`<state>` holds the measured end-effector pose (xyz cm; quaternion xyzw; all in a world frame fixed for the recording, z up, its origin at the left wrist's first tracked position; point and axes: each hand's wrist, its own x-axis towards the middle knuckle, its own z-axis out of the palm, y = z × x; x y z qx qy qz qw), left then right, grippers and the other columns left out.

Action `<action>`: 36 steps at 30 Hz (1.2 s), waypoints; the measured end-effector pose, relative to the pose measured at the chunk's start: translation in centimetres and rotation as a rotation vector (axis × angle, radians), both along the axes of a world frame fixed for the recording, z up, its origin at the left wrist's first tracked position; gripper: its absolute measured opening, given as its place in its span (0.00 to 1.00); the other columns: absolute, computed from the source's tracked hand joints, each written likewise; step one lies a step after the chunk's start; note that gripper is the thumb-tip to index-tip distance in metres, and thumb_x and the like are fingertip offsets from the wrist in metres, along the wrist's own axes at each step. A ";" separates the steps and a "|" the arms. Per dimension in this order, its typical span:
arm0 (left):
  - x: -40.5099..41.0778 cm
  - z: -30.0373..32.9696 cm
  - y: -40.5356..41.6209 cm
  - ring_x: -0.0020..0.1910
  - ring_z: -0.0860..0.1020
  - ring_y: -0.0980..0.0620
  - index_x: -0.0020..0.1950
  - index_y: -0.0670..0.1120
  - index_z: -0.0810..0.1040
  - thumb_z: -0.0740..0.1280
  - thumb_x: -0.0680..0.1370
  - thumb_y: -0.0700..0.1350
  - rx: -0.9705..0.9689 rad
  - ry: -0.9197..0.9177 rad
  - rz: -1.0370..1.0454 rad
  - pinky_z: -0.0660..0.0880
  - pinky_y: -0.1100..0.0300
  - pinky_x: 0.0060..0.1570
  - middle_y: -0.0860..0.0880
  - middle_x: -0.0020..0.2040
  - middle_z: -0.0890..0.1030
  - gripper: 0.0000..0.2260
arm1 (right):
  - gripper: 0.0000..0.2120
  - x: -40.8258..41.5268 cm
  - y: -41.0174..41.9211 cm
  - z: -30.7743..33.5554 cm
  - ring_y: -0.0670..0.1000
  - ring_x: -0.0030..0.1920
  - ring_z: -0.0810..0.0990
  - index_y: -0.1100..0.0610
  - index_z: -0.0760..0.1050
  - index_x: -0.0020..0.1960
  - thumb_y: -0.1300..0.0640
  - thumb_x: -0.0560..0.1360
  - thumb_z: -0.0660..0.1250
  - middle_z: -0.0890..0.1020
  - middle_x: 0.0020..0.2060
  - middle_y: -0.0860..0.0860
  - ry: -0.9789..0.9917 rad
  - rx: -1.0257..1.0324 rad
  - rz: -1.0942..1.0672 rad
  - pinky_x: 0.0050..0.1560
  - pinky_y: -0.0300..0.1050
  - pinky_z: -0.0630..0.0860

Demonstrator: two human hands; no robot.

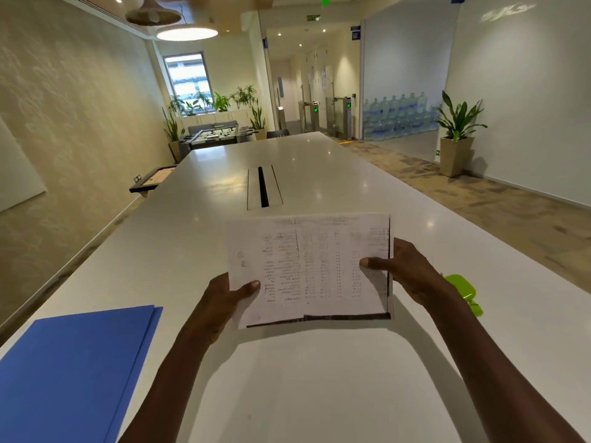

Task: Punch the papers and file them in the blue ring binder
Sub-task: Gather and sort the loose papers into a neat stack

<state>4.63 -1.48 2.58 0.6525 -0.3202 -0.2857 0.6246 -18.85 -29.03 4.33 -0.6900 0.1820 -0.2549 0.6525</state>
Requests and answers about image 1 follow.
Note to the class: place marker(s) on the person's left forearm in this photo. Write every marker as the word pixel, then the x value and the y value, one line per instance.
pixel 171 392

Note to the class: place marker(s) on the black-framed wooden game board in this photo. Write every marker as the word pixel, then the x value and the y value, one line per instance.
pixel 154 177

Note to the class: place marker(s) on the person's left hand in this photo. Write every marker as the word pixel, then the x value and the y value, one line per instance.
pixel 217 313

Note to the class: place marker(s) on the feathery palm plant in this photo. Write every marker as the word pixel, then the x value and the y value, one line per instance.
pixel 243 96

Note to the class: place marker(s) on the dark chair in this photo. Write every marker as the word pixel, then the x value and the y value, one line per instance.
pixel 278 133

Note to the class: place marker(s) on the foosball table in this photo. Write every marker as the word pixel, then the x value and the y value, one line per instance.
pixel 217 136

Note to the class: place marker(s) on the round white ceiling lamp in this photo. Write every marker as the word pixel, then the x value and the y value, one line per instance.
pixel 187 33

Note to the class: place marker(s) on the stack of water bottles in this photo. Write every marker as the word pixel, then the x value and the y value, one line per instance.
pixel 399 117

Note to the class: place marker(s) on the bright green leafy plant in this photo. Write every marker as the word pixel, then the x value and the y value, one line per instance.
pixel 221 102

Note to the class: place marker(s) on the small blue wall sign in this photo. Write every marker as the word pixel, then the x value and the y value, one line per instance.
pixel 355 33

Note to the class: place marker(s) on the person's right hand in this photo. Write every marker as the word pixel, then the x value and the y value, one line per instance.
pixel 415 276

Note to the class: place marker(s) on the metal turnstile gate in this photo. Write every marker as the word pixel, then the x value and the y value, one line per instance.
pixel 313 117
pixel 344 117

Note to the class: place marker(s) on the window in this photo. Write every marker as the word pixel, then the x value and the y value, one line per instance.
pixel 187 73

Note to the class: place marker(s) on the grey sofa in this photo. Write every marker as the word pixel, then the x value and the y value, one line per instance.
pixel 210 126

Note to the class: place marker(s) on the white glass wall board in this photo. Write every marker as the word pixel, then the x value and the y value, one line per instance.
pixel 16 170

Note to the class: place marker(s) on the dark green windowsill plant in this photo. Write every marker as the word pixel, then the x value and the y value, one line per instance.
pixel 176 106
pixel 198 105

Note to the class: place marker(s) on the printed white paper sheets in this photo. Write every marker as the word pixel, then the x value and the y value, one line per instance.
pixel 314 272

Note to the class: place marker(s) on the person's right forearm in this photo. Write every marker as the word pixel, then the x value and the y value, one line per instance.
pixel 498 378

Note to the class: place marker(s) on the large plant in beige planter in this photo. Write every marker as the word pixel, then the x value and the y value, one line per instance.
pixel 455 156

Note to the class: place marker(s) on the snake plant in beige pot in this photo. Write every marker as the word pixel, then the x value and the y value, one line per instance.
pixel 258 122
pixel 173 136

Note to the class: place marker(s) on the green hole punch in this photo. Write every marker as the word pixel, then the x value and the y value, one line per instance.
pixel 464 290

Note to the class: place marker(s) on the grey standing post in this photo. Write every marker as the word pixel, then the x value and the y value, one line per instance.
pixel 281 118

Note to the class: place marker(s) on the blue folder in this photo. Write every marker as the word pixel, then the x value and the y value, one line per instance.
pixel 69 378

